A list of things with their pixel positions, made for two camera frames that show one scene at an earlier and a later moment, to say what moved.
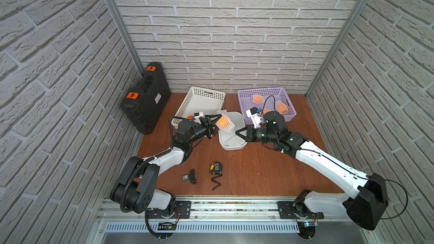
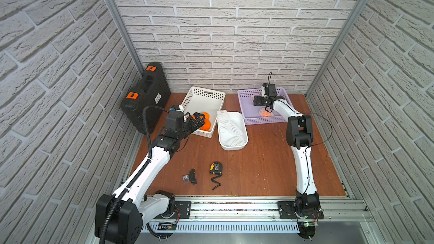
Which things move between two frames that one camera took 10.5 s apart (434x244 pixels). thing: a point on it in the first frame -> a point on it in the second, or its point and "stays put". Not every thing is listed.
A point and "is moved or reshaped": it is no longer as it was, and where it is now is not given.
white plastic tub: [233, 141] stays put
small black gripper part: [190, 177] stays put
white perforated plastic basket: [208, 101] stays put
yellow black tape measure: [216, 168] stays put
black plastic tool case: [143, 104] stays put
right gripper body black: [255, 135] -> [263, 100]
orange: [225, 124] is moved or reshaped
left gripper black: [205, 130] -> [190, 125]
